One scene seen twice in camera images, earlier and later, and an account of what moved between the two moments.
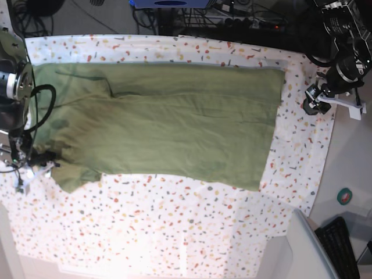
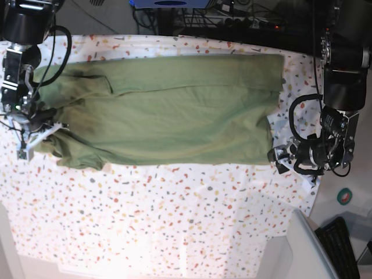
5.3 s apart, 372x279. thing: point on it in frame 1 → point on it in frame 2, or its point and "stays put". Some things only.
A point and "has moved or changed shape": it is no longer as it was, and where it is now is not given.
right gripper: (318, 96) → (309, 156)
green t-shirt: (209, 124) has moved or changed shape
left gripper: (21, 153) → (23, 122)
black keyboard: (336, 238) stays put
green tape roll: (344, 196) stays put
